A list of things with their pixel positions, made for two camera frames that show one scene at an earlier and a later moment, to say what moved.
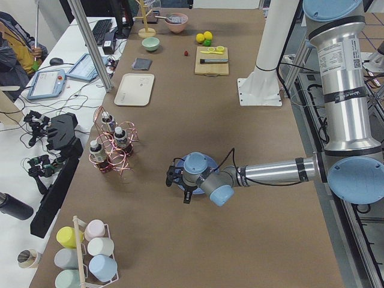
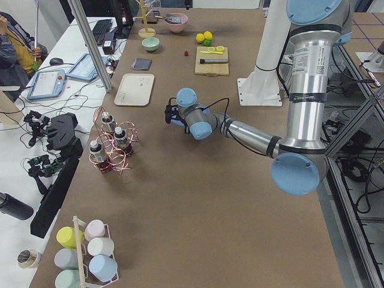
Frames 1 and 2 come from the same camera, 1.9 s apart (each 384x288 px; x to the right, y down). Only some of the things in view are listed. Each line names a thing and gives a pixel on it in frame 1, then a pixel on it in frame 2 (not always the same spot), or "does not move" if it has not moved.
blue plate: (212, 163) -> (180, 122)
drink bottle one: (108, 122) does not move
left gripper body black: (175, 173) -> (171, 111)
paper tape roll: (29, 258) does not move
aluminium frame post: (104, 79) does not move
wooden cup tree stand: (146, 32) does not move
